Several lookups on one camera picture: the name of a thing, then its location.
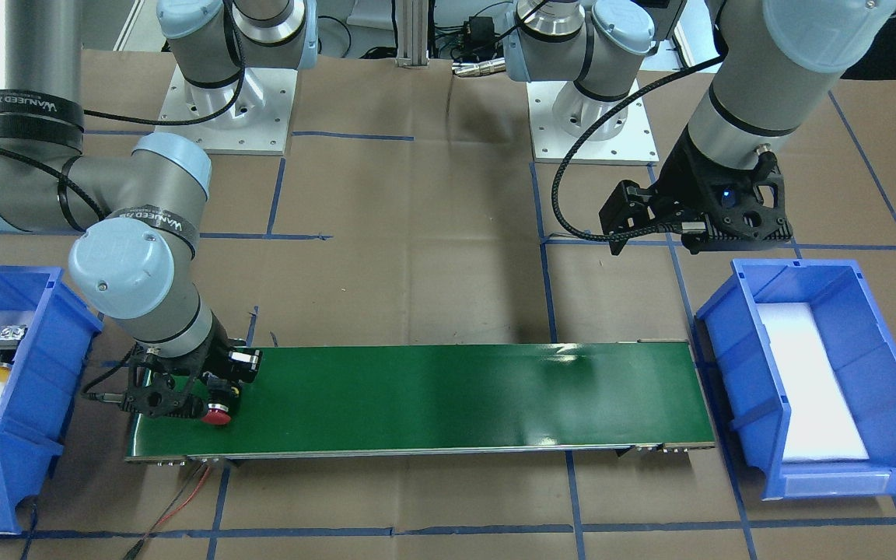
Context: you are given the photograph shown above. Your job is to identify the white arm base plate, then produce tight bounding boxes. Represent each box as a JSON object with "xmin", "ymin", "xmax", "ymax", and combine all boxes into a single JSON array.
[
  {"xmin": 154, "ymin": 64, "xmax": 298, "ymax": 156},
  {"xmin": 527, "ymin": 82, "xmax": 659, "ymax": 166}
]

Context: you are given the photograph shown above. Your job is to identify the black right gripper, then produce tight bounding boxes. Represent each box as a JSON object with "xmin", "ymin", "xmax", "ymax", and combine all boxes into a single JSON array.
[{"xmin": 121, "ymin": 318, "xmax": 263, "ymax": 419}]

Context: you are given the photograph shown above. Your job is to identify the yellow mushroom push button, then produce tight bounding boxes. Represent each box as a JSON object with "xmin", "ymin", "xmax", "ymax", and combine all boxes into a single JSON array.
[{"xmin": 0, "ymin": 324, "xmax": 28, "ymax": 383}]

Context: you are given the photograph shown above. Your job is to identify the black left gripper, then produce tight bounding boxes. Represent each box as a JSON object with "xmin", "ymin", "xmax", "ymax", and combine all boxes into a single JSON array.
[{"xmin": 600, "ymin": 131, "xmax": 793, "ymax": 253}]

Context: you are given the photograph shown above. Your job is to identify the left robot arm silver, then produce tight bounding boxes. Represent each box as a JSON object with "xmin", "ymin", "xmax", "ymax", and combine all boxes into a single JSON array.
[{"xmin": 497, "ymin": 1, "xmax": 896, "ymax": 255}]

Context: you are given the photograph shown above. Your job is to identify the red black conveyor wires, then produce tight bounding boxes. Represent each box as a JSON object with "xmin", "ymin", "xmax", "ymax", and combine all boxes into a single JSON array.
[{"xmin": 123, "ymin": 459, "xmax": 214, "ymax": 560}]

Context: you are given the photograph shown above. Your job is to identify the blue bin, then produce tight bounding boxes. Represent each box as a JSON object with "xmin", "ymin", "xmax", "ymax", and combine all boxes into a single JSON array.
[
  {"xmin": 0, "ymin": 266, "xmax": 103, "ymax": 534},
  {"xmin": 697, "ymin": 259, "xmax": 896, "ymax": 500}
]

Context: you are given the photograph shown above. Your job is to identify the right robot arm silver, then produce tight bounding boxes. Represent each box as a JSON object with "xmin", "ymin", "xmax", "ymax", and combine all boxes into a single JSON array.
[{"xmin": 0, "ymin": 1, "xmax": 262, "ymax": 425}]

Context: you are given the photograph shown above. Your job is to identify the aluminium frame post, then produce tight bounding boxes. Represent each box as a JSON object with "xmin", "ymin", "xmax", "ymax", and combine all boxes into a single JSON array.
[{"xmin": 392, "ymin": 1, "xmax": 433, "ymax": 68}]

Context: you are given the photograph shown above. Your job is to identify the red mushroom push button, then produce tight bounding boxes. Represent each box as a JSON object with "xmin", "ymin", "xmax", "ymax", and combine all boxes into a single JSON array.
[{"xmin": 201, "ymin": 378, "xmax": 241, "ymax": 425}]

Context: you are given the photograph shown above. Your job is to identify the black power adapter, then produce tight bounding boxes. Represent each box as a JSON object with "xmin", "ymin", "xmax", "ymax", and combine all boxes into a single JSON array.
[{"xmin": 463, "ymin": 16, "xmax": 495, "ymax": 50}]

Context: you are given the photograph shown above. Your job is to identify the black braided cable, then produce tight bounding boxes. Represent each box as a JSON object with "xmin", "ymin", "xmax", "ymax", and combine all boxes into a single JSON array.
[{"xmin": 551, "ymin": 70, "xmax": 717, "ymax": 242}]

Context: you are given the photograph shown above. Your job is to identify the green conveyor belt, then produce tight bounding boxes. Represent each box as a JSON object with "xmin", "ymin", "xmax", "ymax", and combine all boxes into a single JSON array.
[{"xmin": 125, "ymin": 341, "xmax": 716, "ymax": 462}]

